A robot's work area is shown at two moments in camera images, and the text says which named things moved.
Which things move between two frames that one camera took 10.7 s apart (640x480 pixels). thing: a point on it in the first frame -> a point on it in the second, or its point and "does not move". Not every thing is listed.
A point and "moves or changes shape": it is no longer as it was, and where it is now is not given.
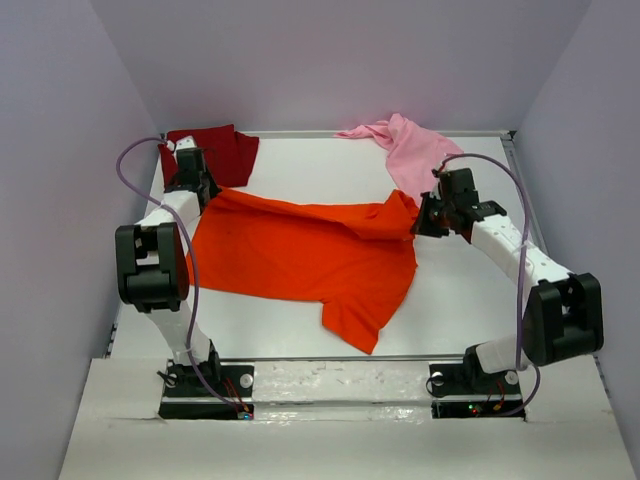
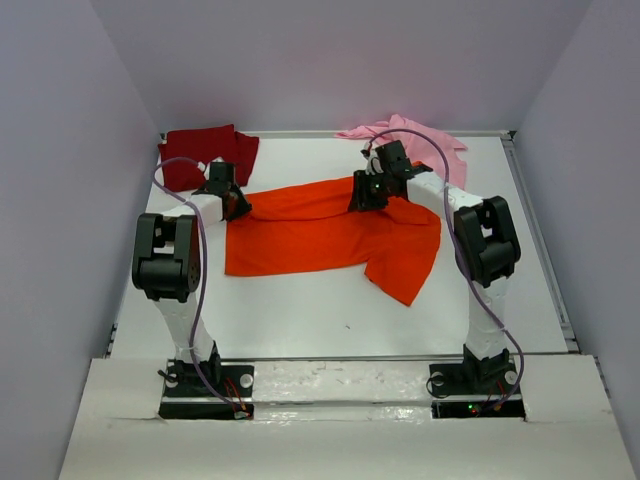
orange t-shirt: x=355 y=259 moves or changes shape
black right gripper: x=422 y=225 -> x=361 y=198
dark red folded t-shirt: x=229 y=155 does not move
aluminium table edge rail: x=514 y=156 does not move
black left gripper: x=212 y=190 -> x=242 y=208
